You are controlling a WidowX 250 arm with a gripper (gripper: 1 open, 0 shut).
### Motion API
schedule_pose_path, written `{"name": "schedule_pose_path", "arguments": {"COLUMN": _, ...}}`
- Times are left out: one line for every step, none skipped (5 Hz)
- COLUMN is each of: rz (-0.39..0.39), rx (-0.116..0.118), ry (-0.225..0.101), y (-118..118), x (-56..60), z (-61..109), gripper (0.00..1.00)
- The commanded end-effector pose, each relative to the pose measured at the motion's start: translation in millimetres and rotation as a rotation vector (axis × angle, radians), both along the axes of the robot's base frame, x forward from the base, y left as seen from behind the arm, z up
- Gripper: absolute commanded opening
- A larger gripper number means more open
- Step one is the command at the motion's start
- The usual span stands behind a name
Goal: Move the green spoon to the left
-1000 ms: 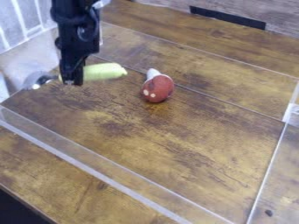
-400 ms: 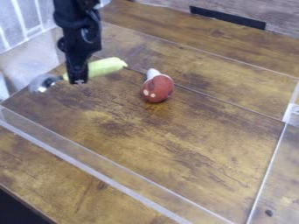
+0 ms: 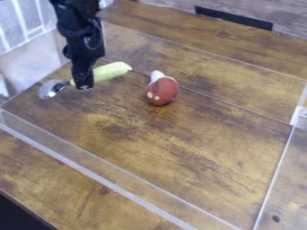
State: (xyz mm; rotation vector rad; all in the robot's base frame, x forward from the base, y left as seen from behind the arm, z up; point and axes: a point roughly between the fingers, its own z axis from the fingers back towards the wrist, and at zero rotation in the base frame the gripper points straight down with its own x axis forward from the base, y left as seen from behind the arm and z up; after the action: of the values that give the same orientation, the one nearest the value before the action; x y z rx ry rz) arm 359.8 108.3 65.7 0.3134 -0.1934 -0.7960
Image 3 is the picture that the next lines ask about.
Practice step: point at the green handled metal spoon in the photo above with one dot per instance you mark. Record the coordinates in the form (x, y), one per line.
(103, 73)

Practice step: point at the clear acrylic barrier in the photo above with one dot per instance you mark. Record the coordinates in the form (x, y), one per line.
(151, 197)
(283, 211)

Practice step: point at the clear acrylic front barrier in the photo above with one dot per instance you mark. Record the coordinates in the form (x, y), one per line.
(151, 197)

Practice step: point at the red toy mushroom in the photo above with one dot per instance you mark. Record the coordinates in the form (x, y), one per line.
(163, 89)

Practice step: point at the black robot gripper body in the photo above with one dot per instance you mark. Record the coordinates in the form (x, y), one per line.
(79, 26)

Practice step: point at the black strip on table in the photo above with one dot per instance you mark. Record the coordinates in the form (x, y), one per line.
(230, 17)

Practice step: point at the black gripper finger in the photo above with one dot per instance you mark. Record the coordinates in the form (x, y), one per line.
(83, 77)

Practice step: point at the clear acrylic right barrier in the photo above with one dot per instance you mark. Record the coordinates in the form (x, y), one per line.
(283, 211)

